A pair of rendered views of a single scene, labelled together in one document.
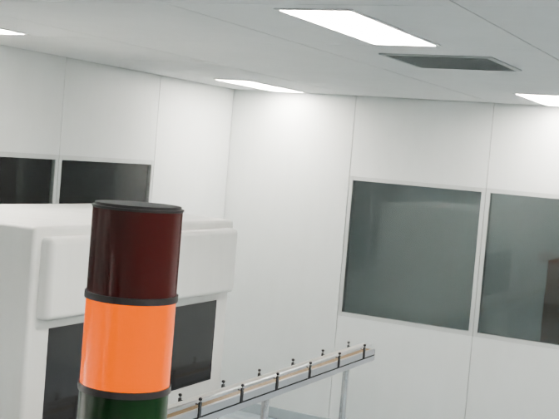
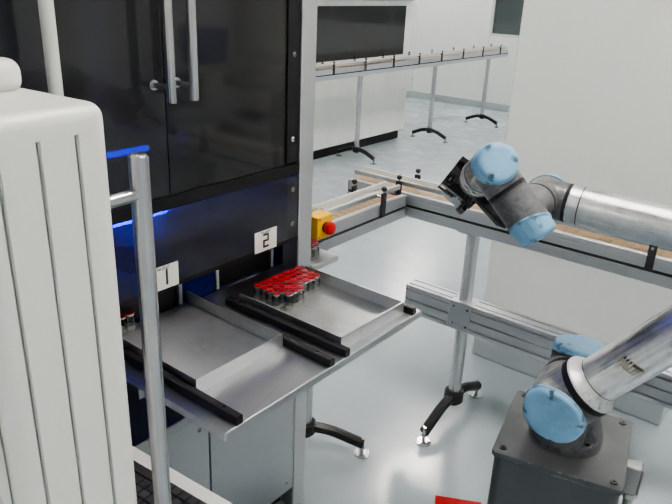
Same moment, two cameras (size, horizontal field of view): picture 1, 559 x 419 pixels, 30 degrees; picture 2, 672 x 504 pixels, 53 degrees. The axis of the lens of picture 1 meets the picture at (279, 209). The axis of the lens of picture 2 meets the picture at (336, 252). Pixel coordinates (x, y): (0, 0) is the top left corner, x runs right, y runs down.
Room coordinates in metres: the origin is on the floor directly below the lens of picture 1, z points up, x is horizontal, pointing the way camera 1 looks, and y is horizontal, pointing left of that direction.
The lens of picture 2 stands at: (-1.21, -0.48, 1.68)
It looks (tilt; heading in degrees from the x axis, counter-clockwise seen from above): 22 degrees down; 11
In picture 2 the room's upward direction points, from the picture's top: 2 degrees clockwise
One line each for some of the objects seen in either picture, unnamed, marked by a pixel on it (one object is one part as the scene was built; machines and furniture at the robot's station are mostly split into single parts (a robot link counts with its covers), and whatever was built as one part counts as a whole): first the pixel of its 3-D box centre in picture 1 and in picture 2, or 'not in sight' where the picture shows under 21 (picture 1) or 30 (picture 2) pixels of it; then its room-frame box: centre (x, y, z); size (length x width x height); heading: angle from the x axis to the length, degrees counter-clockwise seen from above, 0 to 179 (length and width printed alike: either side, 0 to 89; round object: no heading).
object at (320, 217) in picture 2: not in sight; (316, 224); (0.67, -0.06, 1.00); 0.08 x 0.07 x 0.07; 63
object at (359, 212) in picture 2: not in sight; (338, 214); (0.99, -0.06, 0.92); 0.69 x 0.16 x 0.16; 153
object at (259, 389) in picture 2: not in sight; (264, 330); (0.21, -0.03, 0.87); 0.70 x 0.48 x 0.02; 153
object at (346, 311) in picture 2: not in sight; (321, 303); (0.34, -0.15, 0.90); 0.34 x 0.26 x 0.04; 62
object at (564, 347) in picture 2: not in sight; (577, 370); (0.07, -0.75, 0.96); 0.13 x 0.12 x 0.14; 159
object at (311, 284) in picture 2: not in sight; (296, 290); (0.38, -0.07, 0.90); 0.18 x 0.02 x 0.05; 152
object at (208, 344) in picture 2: not in sight; (191, 336); (0.09, 0.11, 0.90); 0.34 x 0.26 x 0.04; 63
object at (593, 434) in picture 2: not in sight; (568, 416); (0.08, -0.75, 0.84); 0.15 x 0.15 x 0.10
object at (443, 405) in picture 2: not in sight; (452, 403); (1.21, -0.53, 0.07); 0.50 x 0.08 x 0.14; 153
